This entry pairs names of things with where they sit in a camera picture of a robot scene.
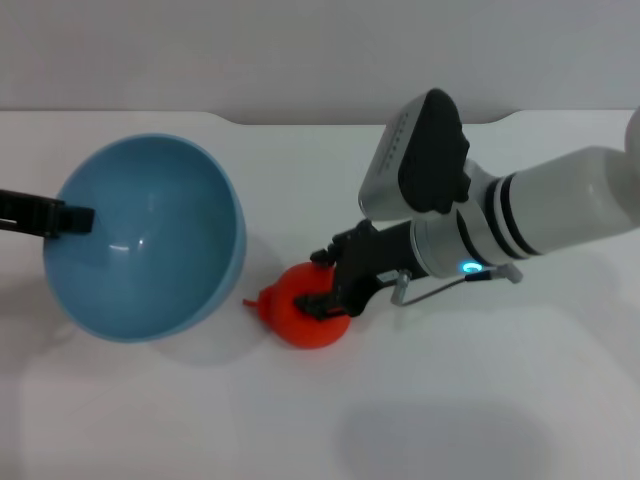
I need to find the grey wrist cable with plugs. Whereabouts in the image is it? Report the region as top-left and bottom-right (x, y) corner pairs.
(391, 263), (524, 308)

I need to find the orange toy fruit with stem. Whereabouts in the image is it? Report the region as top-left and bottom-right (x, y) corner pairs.
(243, 263), (351, 351)

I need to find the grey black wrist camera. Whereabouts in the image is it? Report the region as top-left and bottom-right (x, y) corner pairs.
(358, 88), (472, 222)

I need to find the blue bowl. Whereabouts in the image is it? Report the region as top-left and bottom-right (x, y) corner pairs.
(42, 132), (249, 346)

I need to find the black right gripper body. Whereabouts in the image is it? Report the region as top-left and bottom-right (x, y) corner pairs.
(331, 219), (427, 319)

